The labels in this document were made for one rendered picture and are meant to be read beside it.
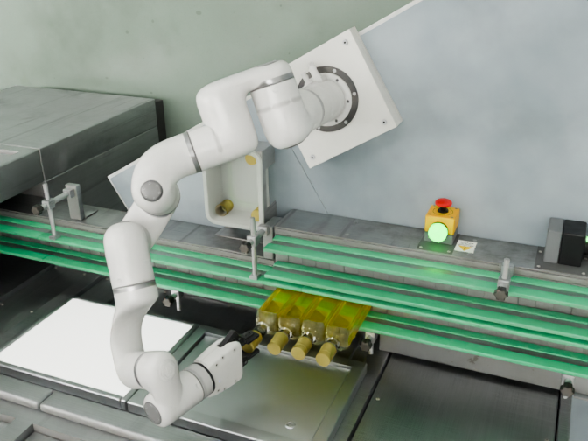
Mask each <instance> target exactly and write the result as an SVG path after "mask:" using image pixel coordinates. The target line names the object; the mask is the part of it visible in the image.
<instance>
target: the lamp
mask: <svg viewBox="0 0 588 441"><path fill-rule="evenodd" d="M428 235H429V237H430V238H431V239H432V240H433V241H434V242H441V241H443V240H444V239H445V237H446V236H447V235H448V227H447V226H446V225H445V224H444V223H443V222H434V223H432V224H431V225H430V228H429V232H428Z"/></svg>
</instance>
